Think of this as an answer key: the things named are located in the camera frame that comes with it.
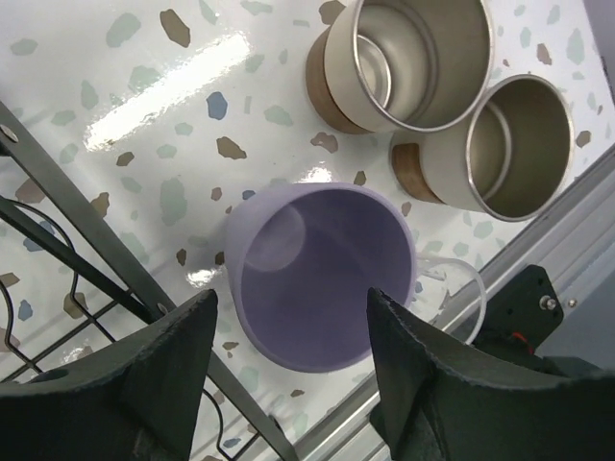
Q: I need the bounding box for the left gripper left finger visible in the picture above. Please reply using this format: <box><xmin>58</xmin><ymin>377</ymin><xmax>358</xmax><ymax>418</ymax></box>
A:
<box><xmin>1</xmin><ymin>290</ymin><xmax>218</xmax><ymax>460</ymax></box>

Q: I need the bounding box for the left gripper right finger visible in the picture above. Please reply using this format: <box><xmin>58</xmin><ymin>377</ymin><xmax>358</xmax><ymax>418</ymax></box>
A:
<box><xmin>366</xmin><ymin>289</ymin><xmax>614</xmax><ymax>460</ymax></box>

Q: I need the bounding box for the purple plastic cup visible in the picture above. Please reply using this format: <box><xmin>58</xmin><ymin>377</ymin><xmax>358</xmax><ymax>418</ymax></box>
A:
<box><xmin>224</xmin><ymin>182</ymin><xmax>417</xmax><ymax>373</ymax></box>

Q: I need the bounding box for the clear glass cup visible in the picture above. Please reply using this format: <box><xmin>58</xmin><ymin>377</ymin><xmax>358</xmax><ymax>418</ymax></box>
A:
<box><xmin>409</xmin><ymin>254</ymin><xmax>488</xmax><ymax>345</ymax></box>

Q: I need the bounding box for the near right steel cup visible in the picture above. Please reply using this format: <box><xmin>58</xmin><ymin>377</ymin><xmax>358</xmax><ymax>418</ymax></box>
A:
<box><xmin>390</xmin><ymin>74</ymin><xmax>575</xmax><ymax>222</ymax></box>

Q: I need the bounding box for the steel cup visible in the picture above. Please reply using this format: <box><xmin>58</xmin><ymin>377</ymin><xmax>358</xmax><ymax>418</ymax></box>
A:
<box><xmin>390</xmin><ymin>74</ymin><xmax>575</xmax><ymax>222</ymax></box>
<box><xmin>306</xmin><ymin>1</ymin><xmax>494</xmax><ymax>134</ymax></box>

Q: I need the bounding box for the far right steel cup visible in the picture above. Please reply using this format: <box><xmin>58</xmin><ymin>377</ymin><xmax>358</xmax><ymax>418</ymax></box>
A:
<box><xmin>306</xmin><ymin>1</ymin><xmax>494</xmax><ymax>134</ymax></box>

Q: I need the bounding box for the aluminium mounting rail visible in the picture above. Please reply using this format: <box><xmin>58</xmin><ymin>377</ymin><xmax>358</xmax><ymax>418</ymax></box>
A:
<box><xmin>230</xmin><ymin>143</ymin><xmax>615</xmax><ymax>461</ymax></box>

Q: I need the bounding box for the black wire dish rack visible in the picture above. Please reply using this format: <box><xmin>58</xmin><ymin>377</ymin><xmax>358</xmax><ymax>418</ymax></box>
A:
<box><xmin>1</xmin><ymin>109</ymin><xmax>297</xmax><ymax>460</ymax></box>

